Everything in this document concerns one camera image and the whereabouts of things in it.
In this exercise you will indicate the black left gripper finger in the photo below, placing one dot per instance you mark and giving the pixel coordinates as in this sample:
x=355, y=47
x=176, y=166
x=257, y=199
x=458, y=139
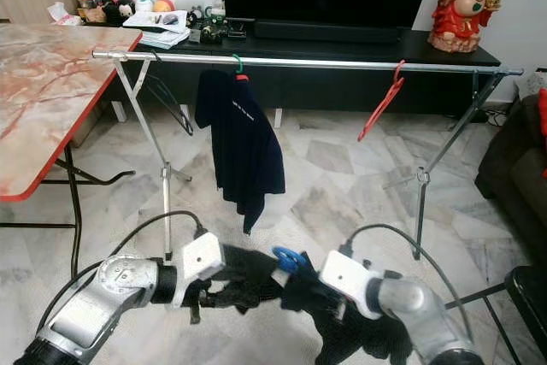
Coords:
x=235, y=300
x=248, y=264

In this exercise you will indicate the black shirt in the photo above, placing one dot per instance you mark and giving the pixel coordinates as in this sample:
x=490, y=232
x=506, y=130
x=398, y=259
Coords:
x=342, y=335

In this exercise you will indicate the blue plastic hanger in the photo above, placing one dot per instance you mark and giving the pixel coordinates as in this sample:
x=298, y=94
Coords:
x=286, y=254

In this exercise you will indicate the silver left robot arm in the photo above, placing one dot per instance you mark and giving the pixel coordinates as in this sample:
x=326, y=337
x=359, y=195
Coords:
x=102, y=314

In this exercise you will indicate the red hanger with green hook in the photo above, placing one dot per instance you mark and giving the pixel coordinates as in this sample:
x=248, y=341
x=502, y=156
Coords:
x=241, y=78

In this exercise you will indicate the red plastic hanger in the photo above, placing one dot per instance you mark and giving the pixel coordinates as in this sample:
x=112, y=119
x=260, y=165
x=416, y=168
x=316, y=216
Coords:
x=380, y=108

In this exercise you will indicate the navy shirt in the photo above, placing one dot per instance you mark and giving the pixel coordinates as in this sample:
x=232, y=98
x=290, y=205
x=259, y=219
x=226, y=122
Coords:
x=244, y=151

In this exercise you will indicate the black TV console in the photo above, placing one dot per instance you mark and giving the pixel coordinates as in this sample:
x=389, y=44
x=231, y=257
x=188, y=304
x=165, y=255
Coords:
x=333, y=91

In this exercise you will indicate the silver metal clothes rack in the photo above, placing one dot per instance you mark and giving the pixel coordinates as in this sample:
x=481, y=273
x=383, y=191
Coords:
x=325, y=63

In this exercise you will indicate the dark brown sofa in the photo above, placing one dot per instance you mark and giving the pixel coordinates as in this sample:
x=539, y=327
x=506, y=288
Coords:
x=513, y=177

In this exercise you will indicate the small black box device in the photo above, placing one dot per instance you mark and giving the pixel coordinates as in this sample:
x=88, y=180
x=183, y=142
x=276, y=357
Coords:
x=237, y=32

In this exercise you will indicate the black soundbar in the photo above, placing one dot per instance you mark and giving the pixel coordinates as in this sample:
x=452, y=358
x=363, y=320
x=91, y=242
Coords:
x=325, y=32

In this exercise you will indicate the stack of white papers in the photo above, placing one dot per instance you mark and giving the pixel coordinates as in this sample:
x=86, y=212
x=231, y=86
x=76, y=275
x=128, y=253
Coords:
x=154, y=33

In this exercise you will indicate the clear bottle green label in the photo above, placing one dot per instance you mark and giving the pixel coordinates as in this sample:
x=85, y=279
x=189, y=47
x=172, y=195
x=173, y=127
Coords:
x=218, y=6

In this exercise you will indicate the orange ball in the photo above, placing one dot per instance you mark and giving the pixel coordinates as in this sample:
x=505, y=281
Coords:
x=164, y=5

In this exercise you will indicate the white blue ball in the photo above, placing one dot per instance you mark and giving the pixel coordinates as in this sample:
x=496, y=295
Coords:
x=144, y=5

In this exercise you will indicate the side table with lace cloth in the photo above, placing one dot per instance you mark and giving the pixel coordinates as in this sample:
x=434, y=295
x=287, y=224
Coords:
x=537, y=83

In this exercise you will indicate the jar with red lid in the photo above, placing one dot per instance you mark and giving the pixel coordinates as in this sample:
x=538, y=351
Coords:
x=89, y=6

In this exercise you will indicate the tissue pack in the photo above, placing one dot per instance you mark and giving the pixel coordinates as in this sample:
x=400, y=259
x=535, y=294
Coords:
x=62, y=14

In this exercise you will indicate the red laughing Buddha statue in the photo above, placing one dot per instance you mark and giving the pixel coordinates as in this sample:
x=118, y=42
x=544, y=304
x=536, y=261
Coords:
x=461, y=16

